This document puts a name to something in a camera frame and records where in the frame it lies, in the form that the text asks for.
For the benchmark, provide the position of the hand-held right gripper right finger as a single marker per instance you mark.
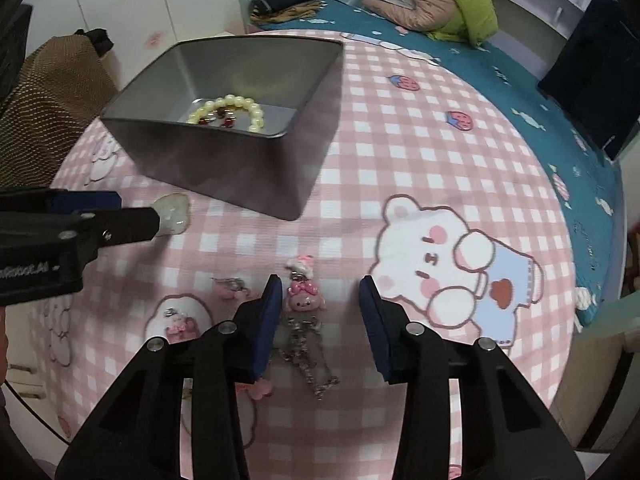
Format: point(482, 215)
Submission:
point(372, 330)

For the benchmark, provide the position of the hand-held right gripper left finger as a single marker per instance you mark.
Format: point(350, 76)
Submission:
point(270, 320)

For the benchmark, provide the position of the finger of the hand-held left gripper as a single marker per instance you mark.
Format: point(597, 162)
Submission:
point(130, 225)
point(85, 200)

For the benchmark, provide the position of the pale translucent jade pendant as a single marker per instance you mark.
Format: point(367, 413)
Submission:
point(174, 212)

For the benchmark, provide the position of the grey metal tin box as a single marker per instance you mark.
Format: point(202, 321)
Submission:
point(225, 170)

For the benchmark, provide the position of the small pink hair clip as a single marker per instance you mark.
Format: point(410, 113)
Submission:
point(227, 287)

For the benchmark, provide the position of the brown dotted cloth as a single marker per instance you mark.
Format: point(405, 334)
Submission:
point(55, 85)

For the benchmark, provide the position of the black garment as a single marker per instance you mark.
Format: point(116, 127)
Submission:
point(97, 40)

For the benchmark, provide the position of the black panel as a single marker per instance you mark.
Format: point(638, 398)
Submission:
point(12, 50)

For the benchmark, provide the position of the folded tan clothes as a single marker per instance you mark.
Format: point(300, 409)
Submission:
point(300, 11)

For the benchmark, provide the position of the teal bunk bed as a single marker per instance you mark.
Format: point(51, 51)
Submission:
point(500, 50)

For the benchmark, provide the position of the dark hanging jacket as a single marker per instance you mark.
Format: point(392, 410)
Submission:
point(595, 60)

